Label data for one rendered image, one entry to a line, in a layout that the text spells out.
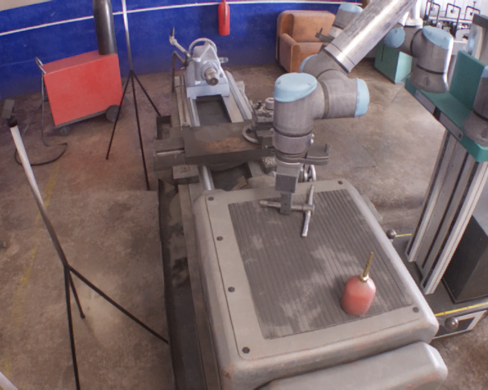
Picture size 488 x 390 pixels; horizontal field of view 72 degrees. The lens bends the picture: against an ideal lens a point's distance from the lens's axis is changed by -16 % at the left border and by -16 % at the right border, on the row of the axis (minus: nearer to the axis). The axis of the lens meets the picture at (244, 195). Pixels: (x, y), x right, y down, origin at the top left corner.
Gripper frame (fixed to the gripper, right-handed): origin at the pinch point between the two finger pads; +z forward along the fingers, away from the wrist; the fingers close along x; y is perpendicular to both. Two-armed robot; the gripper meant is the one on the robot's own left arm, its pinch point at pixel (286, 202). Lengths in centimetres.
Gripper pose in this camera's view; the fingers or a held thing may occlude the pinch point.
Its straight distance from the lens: 101.9
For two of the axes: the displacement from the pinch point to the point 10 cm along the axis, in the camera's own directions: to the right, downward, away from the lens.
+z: 0.0, 7.9, 6.2
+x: -2.3, 6.0, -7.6
